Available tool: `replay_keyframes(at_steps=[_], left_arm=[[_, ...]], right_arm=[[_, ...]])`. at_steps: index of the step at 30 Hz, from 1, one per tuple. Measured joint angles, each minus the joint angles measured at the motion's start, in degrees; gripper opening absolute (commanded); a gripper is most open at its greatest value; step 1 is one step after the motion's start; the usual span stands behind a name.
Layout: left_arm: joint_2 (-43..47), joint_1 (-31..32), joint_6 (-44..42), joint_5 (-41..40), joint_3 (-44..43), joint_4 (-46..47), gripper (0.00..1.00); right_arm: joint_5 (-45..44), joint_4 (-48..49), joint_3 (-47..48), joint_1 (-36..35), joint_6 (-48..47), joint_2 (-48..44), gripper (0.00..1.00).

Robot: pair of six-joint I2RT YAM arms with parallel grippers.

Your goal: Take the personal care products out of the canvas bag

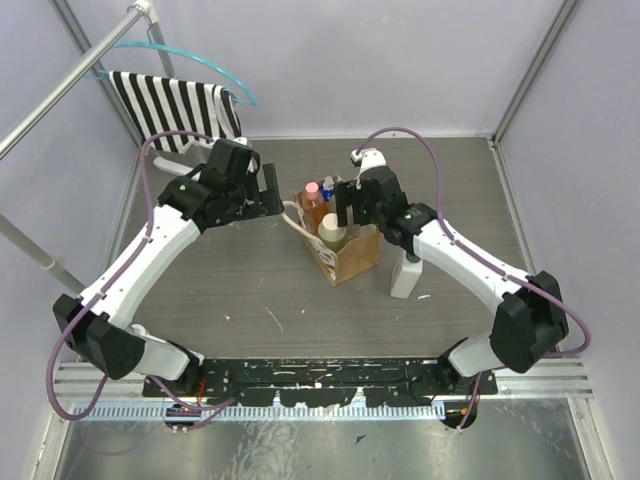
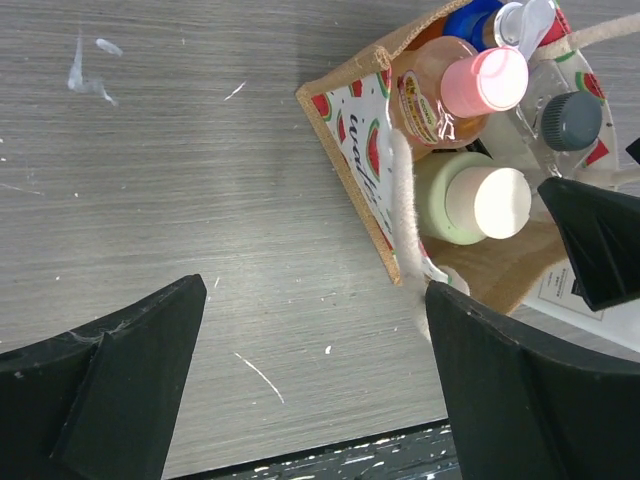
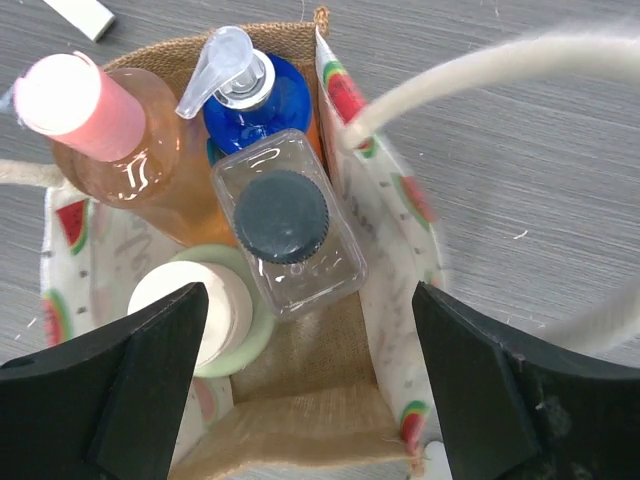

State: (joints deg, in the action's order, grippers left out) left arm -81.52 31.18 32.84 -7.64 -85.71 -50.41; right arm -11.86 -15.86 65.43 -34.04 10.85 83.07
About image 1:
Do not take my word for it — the blue pump bottle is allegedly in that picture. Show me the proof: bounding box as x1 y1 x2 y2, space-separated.
320 176 335 202

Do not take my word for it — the green bottle beige cap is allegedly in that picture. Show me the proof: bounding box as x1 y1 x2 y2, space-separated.
318 213 347 252

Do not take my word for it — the watermelon print canvas bag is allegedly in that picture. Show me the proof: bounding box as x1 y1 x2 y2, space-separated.
282 175 382 286

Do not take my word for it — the white bottle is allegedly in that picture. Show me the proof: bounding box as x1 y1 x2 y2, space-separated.
390 253 423 299

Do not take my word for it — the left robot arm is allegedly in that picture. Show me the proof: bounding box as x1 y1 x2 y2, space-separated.
53 137 283 396

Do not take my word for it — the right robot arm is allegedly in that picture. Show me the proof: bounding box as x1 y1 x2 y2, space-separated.
335 148 569 394

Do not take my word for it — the orange bottle pink cap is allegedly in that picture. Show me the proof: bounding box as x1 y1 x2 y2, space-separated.
300 182 327 234

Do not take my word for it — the striped black white shirt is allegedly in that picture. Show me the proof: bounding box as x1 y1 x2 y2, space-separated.
108 71 242 153

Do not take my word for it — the turquoise clothes hanger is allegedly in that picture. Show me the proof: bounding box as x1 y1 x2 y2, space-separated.
82 43 260 106

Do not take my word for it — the grey metal clothes rack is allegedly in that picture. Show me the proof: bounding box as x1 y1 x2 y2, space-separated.
0 0 176 296

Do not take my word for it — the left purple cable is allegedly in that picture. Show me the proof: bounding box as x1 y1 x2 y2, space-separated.
45 130 236 431

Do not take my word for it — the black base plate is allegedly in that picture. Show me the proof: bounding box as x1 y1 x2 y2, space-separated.
168 357 474 408

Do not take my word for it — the aluminium rail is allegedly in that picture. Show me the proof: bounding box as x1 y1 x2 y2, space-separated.
53 359 593 430

